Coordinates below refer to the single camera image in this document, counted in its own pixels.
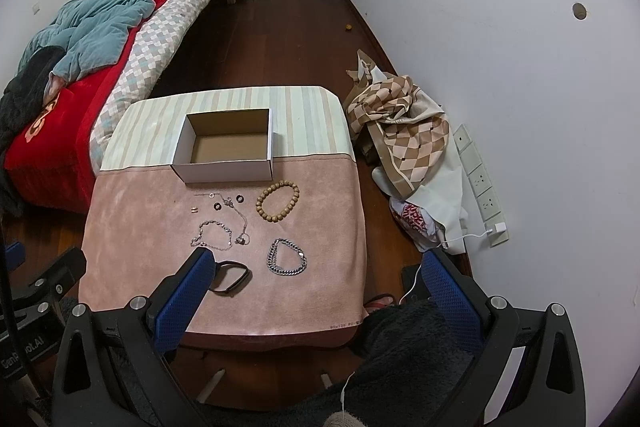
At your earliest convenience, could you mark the black band bracelet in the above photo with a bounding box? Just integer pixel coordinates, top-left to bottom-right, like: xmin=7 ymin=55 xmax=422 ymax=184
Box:
xmin=208 ymin=260 xmax=253 ymax=298

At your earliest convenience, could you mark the silver pendant necklace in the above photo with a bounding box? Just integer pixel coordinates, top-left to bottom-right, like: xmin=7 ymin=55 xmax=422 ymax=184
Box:
xmin=194 ymin=192 xmax=252 ymax=246

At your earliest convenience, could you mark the thick silver chain bracelet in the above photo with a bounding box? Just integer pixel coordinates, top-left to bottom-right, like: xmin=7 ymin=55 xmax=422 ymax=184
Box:
xmin=266 ymin=237 xmax=309 ymax=278

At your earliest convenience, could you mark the wooden bead bracelet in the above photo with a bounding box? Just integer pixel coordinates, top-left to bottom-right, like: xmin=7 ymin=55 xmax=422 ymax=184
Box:
xmin=255 ymin=178 xmax=302 ymax=223

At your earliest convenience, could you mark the black fuzzy seat cushion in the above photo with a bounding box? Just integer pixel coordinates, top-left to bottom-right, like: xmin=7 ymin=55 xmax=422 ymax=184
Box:
xmin=272 ymin=300 xmax=472 ymax=426

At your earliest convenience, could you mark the red blanket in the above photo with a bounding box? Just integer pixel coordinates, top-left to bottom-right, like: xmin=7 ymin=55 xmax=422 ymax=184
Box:
xmin=1 ymin=19 xmax=147 ymax=216

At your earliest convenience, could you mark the white power strip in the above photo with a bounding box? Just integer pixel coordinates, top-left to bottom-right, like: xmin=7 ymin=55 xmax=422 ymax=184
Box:
xmin=452 ymin=124 xmax=509 ymax=247

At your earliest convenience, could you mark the pink table cloth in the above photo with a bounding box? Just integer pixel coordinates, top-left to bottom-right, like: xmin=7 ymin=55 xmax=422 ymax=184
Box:
xmin=79 ymin=154 xmax=367 ymax=349

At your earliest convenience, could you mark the striped table cloth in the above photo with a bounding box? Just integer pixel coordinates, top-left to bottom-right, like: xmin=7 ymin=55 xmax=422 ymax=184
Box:
xmin=93 ymin=86 xmax=354 ymax=173

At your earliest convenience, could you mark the black fuzzy garment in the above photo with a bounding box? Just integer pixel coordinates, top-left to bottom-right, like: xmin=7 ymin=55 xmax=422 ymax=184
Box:
xmin=0 ymin=46 xmax=65 ymax=150

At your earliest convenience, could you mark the white cardboard box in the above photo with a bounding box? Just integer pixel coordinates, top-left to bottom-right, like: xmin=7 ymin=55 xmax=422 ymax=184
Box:
xmin=171 ymin=108 xmax=273 ymax=184

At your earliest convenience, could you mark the checkered beige cloth pile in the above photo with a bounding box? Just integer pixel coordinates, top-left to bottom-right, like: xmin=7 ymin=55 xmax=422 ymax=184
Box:
xmin=343 ymin=51 xmax=466 ymax=255

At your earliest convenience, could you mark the teal quilt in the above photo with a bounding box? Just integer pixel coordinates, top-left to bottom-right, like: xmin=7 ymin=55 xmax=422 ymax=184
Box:
xmin=17 ymin=0 xmax=155 ymax=83

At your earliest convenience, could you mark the bed with checkered sheet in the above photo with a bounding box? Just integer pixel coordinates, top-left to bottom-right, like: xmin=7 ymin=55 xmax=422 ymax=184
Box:
xmin=89 ymin=0 xmax=210 ymax=174

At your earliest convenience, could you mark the white charger with cable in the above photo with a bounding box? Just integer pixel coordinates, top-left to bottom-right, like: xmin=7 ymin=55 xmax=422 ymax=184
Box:
xmin=399 ymin=221 xmax=508 ymax=303

